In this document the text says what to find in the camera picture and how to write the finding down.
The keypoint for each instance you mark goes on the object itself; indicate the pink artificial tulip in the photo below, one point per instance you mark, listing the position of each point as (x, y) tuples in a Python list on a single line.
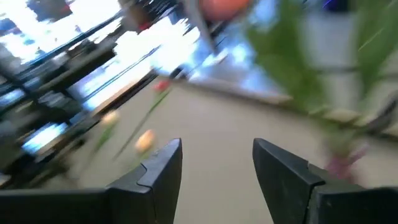
[(224, 9)]

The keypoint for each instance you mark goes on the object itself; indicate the cream artificial tulip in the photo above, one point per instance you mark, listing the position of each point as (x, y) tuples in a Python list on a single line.
[(110, 118)]

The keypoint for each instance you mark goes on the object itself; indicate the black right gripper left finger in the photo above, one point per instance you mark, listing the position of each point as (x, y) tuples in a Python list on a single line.
[(124, 202)]

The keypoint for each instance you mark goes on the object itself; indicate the grey background pole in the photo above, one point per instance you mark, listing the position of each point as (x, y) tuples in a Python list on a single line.
[(199, 21)]

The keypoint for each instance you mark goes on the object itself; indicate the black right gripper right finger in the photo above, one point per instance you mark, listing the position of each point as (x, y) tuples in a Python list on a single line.
[(311, 202)]

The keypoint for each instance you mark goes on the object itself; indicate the red artificial tulip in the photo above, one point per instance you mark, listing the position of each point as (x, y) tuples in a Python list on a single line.
[(161, 86)]

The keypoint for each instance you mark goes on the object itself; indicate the black aluminium table frame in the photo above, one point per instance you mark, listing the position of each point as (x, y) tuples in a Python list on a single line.
[(81, 129)]

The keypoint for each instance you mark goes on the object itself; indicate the peach artificial tulip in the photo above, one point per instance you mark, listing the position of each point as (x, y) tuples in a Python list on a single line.
[(144, 141)]

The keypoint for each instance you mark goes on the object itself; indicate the purple glass vase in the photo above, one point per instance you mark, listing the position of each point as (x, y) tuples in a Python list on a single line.
[(342, 165)]

